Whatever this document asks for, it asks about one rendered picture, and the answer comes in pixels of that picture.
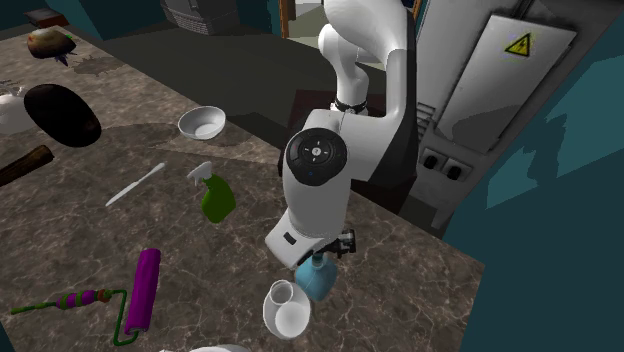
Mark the brown round vegetable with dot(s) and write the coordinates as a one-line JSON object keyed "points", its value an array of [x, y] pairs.
{"points": [[48, 43]]}

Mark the wooden door frame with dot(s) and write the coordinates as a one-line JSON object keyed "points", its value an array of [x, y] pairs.
{"points": [[284, 17]]}

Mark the grey ribbed appliance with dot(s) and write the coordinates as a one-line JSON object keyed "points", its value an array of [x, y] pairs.
{"points": [[200, 17]]}

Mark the white knife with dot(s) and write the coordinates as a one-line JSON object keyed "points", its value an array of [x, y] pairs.
{"points": [[134, 185]]}

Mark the white glass teapot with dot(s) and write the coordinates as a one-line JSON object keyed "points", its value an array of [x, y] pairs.
{"points": [[10, 116]]}

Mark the grey electrical cabinet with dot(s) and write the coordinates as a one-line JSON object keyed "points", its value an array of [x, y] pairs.
{"points": [[487, 88]]}

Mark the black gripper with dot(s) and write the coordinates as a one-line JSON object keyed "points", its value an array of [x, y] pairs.
{"points": [[347, 241]]}

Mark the brown flat box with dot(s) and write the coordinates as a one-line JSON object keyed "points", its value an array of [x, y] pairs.
{"points": [[46, 18]]}

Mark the purple paint roller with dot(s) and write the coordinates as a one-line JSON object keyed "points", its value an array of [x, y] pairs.
{"points": [[144, 287]]}

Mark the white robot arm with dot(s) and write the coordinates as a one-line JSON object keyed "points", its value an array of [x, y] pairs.
{"points": [[317, 204]]}

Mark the white plate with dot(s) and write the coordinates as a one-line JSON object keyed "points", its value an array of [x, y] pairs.
{"points": [[214, 349]]}

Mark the white bowl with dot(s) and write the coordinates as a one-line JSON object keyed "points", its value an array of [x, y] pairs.
{"points": [[201, 123]]}

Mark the white jug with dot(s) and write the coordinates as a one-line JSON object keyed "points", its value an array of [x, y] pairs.
{"points": [[290, 317]]}

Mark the black oval object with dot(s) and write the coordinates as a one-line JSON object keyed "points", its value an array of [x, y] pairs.
{"points": [[61, 116]]}

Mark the green spray bottle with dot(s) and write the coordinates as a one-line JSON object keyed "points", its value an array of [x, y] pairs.
{"points": [[218, 200]]}

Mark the light blue bottle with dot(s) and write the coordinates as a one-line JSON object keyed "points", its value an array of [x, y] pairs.
{"points": [[317, 280]]}

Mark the brown wooden stick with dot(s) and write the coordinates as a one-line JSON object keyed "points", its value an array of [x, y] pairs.
{"points": [[24, 164]]}

